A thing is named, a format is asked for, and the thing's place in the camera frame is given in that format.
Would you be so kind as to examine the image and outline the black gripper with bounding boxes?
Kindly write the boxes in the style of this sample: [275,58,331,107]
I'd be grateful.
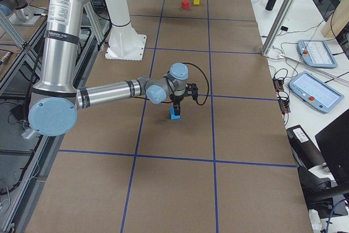
[170,94,184,117]

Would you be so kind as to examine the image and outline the blue wooden block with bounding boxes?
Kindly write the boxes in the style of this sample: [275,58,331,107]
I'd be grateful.
[170,107,180,120]

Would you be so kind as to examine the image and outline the red wooden block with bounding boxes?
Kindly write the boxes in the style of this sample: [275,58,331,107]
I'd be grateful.
[181,0,190,10]

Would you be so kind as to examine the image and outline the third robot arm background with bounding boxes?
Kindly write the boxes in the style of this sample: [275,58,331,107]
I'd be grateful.
[1,0,46,26]

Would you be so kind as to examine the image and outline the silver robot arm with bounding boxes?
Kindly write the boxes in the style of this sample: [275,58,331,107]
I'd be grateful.
[28,0,189,136]

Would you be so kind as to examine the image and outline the orange black electronics board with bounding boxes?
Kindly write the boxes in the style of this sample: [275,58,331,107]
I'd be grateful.
[272,77,291,115]

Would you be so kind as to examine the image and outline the black label printer box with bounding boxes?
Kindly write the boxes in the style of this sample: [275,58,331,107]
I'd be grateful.
[286,125,325,169]

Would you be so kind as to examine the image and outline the near teach pendant tablet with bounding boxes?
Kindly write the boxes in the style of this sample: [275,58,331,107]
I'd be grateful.
[288,71,345,113]

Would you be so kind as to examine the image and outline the teach pendant tablet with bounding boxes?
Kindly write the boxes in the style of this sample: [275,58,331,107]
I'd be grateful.
[297,40,338,69]
[288,71,345,113]

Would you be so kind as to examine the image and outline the far teach pendant tablet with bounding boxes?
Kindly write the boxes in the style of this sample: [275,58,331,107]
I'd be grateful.
[297,40,338,69]

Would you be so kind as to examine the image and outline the black computer monitor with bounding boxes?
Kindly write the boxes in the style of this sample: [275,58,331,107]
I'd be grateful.
[315,110,349,184]

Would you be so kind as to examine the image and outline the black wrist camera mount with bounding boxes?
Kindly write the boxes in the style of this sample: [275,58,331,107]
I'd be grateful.
[184,83,198,102]

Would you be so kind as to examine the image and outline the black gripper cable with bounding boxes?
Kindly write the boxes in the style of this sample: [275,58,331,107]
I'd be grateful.
[179,62,212,106]

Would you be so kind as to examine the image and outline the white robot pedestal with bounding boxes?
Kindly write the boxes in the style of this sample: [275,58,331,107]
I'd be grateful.
[105,0,147,61]

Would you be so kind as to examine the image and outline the aluminium frame post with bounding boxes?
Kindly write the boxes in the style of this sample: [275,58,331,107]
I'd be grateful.
[261,0,294,57]

